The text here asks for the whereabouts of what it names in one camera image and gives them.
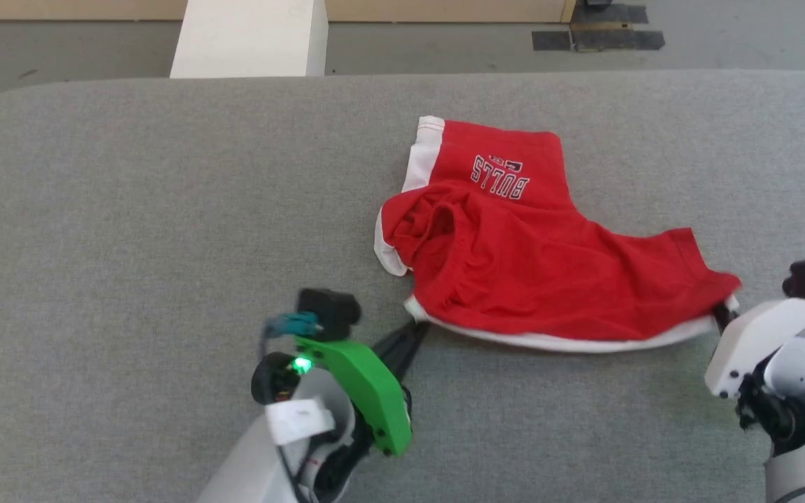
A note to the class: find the white rectangular pillar block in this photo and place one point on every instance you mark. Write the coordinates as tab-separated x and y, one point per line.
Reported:
249	38

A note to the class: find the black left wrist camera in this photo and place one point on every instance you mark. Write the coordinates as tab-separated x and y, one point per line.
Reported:
329	313

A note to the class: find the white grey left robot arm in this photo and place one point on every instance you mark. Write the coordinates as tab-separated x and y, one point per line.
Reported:
284	433

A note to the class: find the red Bulls basketball shorts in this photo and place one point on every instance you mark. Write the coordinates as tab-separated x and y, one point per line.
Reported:
514	265

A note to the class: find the black floor mat patches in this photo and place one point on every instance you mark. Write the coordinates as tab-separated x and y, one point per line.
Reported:
602	35

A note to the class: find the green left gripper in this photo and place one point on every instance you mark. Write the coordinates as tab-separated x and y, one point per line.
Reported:
364	384

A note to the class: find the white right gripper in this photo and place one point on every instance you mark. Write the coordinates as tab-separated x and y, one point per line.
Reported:
759	335

